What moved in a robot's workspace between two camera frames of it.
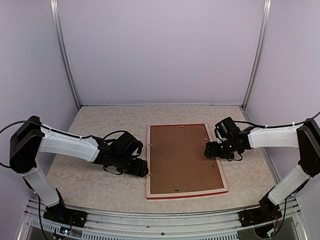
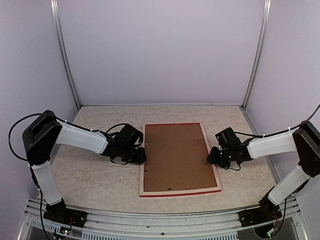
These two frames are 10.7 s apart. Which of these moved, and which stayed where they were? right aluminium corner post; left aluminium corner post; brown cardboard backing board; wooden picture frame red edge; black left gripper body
Moved: brown cardboard backing board; wooden picture frame red edge; black left gripper body
Stayed: right aluminium corner post; left aluminium corner post
